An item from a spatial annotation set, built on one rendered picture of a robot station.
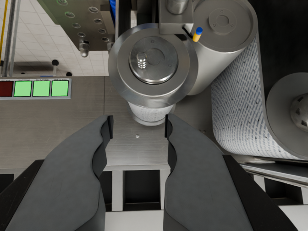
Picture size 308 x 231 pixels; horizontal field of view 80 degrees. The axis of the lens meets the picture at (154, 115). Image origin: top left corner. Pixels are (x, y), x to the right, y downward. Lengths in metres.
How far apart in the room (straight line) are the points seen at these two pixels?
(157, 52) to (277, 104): 0.21
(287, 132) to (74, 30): 0.60
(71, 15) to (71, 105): 0.27
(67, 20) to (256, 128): 0.55
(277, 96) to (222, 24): 0.15
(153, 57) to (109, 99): 0.37
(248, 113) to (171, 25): 0.21
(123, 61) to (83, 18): 0.32
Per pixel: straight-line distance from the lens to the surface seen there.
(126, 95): 0.30
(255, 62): 0.38
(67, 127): 0.66
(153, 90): 0.28
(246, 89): 0.39
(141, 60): 0.26
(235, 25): 0.37
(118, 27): 0.35
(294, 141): 0.37
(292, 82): 0.39
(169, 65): 0.29
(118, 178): 0.63
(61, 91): 0.69
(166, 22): 0.31
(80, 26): 0.64
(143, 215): 0.65
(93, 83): 0.67
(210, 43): 0.35
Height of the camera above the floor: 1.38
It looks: 9 degrees down
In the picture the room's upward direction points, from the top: 179 degrees clockwise
